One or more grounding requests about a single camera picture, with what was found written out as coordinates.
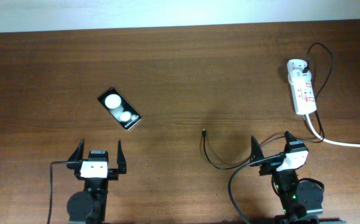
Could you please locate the black smartphone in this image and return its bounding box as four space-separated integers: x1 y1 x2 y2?
98 88 142 131

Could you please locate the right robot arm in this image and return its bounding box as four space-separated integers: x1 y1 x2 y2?
251 131 325 223

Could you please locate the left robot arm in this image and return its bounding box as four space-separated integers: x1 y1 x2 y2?
67 140 127 224

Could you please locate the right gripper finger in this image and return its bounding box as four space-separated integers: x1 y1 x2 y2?
250 136 264 167
284 131 304 146

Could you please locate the white power strip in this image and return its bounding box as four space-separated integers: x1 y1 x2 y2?
287 59 316 115

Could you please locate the black charger cable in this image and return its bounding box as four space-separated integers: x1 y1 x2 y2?
201 42 335 170

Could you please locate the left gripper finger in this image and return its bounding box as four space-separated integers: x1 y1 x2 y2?
67 139 84 169
117 140 127 174

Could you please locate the white power strip cord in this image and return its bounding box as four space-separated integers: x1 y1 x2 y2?
303 113 360 150

